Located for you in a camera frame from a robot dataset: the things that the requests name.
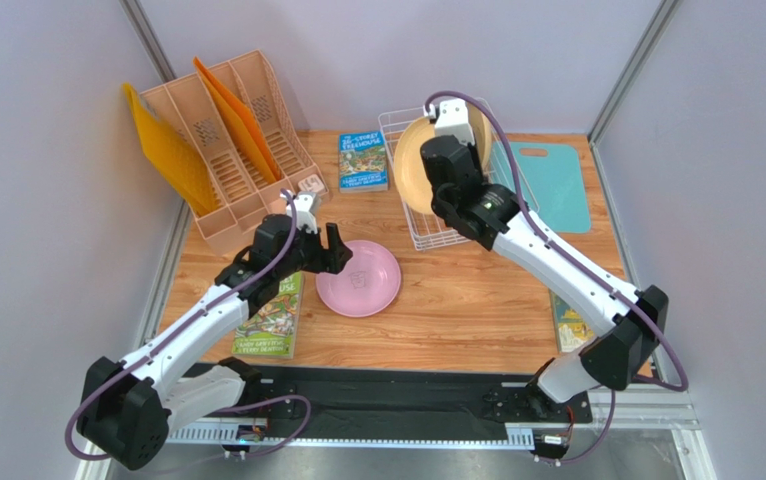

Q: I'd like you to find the pink plate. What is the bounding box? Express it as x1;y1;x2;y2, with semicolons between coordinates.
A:
315;240;402;318

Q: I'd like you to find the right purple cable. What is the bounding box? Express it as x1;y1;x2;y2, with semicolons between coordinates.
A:
424;90;690;394

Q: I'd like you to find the pink desk file organizer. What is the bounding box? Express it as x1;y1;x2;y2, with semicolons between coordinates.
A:
140;50;332;255

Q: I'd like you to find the teal cutting board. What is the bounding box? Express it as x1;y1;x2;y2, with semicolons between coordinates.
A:
511;142;591;234

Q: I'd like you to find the yellow plate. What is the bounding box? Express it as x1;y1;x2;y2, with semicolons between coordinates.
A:
393;117;435;216
467;105;493;175

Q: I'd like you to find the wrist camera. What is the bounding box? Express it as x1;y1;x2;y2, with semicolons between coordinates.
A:
286;191;321;233
427;98;476;145

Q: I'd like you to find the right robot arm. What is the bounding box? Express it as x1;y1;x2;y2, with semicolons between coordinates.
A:
420;135;669;403

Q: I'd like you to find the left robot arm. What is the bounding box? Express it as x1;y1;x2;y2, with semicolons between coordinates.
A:
64;214;353;470

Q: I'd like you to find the green treehouse book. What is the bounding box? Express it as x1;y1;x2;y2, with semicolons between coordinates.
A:
231;272;304;359

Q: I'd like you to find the orange file folder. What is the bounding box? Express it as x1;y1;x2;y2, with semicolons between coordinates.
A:
192;57;283;184

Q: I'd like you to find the yellow file folder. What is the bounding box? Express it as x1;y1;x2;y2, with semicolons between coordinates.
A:
122;83;220;216

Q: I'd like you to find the white power adapter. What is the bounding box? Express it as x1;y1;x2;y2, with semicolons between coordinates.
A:
298;174;327;196

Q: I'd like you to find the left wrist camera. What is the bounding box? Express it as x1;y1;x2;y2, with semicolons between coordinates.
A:
286;191;321;233

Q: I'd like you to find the yellow book at right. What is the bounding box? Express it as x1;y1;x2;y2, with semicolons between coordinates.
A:
549;291;595;353

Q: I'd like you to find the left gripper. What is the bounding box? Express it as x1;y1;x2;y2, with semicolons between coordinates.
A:
276;221;353;280

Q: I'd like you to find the blue treehouse book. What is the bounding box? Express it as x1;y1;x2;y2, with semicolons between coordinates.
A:
338;131;389;194

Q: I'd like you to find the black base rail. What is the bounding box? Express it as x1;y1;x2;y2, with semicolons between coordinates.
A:
189;362;594;442

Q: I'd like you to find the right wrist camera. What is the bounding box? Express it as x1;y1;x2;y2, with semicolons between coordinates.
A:
427;98;476;145

